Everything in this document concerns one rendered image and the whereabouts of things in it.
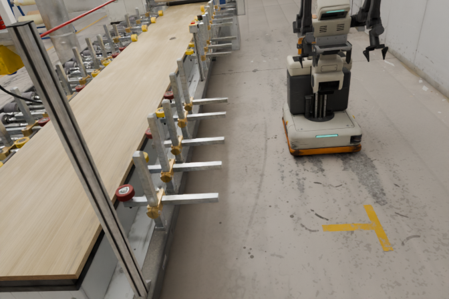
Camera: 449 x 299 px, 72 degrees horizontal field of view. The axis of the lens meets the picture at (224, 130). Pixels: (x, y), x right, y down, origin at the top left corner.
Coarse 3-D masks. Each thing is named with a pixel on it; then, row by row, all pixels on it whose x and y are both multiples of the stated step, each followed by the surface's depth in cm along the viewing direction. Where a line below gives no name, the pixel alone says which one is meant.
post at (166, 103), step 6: (162, 102) 163; (168, 102) 164; (168, 108) 165; (168, 114) 167; (168, 120) 169; (168, 126) 171; (174, 126) 173; (174, 132) 173; (174, 138) 175; (174, 144) 177; (180, 156) 181
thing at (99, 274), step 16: (192, 64) 354; (160, 128) 218; (144, 144) 184; (128, 176) 158; (128, 208) 156; (128, 224) 154; (96, 240) 124; (96, 256) 123; (112, 256) 136; (96, 272) 122; (112, 272) 135; (0, 288) 111; (16, 288) 111; (32, 288) 110; (48, 288) 110; (64, 288) 109; (80, 288) 111; (96, 288) 121
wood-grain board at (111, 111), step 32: (160, 32) 388; (128, 64) 293; (160, 64) 281; (96, 96) 235; (128, 96) 228; (160, 96) 221; (96, 128) 191; (128, 128) 186; (32, 160) 168; (64, 160) 164; (96, 160) 161; (128, 160) 157; (0, 192) 147; (32, 192) 144; (64, 192) 142; (0, 224) 129; (32, 224) 127; (64, 224) 124; (96, 224) 122; (0, 256) 114; (32, 256) 113; (64, 256) 111
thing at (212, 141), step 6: (204, 138) 182; (210, 138) 181; (216, 138) 181; (222, 138) 180; (168, 144) 182; (186, 144) 182; (192, 144) 182; (198, 144) 181; (204, 144) 181; (210, 144) 181
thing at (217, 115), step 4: (216, 112) 201; (220, 112) 200; (224, 112) 200; (176, 116) 203; (188, 116) 201; (192, 116) 200; (196, 116) 200; (200, 116) 200; (204, 116) 200; (208, 116) 200; (212, 116) 200; (216, 116) 199; (220, 116) 199; (224, 116) 199; (160, 120) 203; (164, 120) 203; (176, 120) 202; (188, 120) 202
